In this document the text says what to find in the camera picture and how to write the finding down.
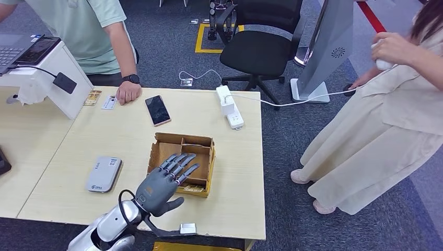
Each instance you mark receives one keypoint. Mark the person's left hand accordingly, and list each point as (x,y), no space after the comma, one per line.
(128,93)
(394,48)

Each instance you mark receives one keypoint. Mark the person's right hand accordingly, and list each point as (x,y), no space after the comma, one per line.
(360,82)

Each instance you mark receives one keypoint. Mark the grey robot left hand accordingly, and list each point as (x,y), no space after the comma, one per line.
(157,190)

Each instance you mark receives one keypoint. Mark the white ID card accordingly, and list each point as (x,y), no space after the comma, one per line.
(109,102)

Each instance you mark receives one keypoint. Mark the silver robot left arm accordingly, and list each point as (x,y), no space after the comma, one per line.
(117,218)

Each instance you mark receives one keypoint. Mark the person's left forearm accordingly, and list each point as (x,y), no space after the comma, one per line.
(121,48)
(429,65)

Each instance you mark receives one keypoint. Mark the person's right forearm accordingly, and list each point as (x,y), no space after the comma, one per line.
(371,76)
(7,11)

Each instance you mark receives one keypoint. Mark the gold room key card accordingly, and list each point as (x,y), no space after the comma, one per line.
(193,188)

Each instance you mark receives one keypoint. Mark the gold printed card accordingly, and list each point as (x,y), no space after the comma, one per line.
(92,98)

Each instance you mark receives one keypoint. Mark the grey white card reader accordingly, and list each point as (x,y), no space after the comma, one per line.
(104,175)

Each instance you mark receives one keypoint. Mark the person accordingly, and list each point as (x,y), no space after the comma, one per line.
(363,156)
(76,34)

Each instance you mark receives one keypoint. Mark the black wristwatch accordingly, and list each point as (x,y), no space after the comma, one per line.
(131,79)

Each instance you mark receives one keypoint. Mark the black smartphone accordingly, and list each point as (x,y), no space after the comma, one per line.
(157,110)

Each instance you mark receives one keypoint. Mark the red floor tape line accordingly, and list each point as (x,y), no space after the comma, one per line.
(372,17)

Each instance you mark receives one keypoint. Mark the wooden divided box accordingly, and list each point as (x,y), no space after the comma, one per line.
(166,145)

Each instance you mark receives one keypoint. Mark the grey kiosk stand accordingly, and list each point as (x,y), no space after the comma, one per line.
(328,41)

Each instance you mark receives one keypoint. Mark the metal floor socket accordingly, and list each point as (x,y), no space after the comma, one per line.
(186,82)

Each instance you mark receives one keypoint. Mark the black square adapter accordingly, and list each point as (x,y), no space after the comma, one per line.
(64,83)

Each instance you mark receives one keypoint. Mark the yellow floor sheet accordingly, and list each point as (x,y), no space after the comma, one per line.
(190,247)

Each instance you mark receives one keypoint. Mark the yellow floor tape square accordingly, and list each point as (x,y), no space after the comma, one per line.
(199,41)

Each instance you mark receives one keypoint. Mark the white desk stand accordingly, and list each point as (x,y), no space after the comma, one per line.
(41,80)

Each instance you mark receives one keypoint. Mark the white crumpled cloth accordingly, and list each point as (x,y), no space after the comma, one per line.
(33,95)

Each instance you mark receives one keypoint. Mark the small metal floor plate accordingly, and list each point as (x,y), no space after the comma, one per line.
(193,21)

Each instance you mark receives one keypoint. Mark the white plug-in charger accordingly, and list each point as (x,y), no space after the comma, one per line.
(227,106)

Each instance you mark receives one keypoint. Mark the white power strip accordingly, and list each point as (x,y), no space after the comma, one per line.
(236,121)

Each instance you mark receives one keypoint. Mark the white furniture legs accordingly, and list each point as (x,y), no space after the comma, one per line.
(185,2)

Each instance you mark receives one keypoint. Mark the black office chair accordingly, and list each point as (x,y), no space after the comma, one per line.
(256,52)

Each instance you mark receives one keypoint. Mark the standing humanoid robot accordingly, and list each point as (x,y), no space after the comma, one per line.
(211,20)

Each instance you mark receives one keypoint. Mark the pale shoe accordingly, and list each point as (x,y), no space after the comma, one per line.
(323,208)
(299,176)

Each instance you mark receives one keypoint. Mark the small grey object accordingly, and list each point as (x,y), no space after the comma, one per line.
(12,99)

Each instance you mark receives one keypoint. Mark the grey laptop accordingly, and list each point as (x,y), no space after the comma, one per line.
(14,48)

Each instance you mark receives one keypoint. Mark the black flat device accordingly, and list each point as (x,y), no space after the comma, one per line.
(3,162)

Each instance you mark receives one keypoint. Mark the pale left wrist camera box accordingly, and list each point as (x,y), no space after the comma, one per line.
(188,228)

